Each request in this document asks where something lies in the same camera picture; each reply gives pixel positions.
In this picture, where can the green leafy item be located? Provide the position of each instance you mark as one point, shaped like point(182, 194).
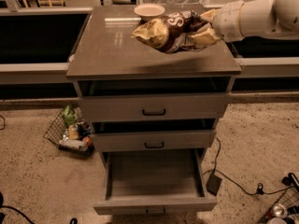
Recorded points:
point(69, 115)

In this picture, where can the white can in basket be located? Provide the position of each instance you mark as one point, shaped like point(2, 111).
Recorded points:
point(74, 144)

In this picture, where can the brown chip bag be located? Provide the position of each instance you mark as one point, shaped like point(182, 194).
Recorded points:
point(169, 33)

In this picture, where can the silver can in basket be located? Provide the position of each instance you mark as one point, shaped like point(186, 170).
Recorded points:
point(279, 210)

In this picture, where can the beige ceramic bowl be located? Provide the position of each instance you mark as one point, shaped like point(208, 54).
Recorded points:
point(146, 12)

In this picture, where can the grey drawer cabinet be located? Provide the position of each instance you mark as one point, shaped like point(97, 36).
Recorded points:
point(107, 51)

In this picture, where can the yellow bottle in basket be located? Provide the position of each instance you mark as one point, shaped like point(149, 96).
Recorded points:
point(73, 132)

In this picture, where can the grey bottom drawer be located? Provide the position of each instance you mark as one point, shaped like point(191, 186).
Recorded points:
point(154, 183)

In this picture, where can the grey drawer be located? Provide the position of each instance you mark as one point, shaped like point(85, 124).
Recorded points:
point(153, 134)
point(154, 183)
point(154, 99)

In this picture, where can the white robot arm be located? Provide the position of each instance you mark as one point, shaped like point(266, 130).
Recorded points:
point(270, 19)

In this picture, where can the grey middle drawer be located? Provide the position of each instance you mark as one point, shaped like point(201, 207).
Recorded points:
point(153, 134)

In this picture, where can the black wire basket left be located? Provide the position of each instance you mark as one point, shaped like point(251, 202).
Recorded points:
point(56, 132)

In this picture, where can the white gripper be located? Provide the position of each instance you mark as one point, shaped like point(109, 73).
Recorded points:
point(228, 20)

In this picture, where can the black power adapter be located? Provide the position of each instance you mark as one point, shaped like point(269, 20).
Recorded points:
point(213, 184)

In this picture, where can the grey top drawer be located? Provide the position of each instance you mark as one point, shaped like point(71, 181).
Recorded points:
point(154, 99)

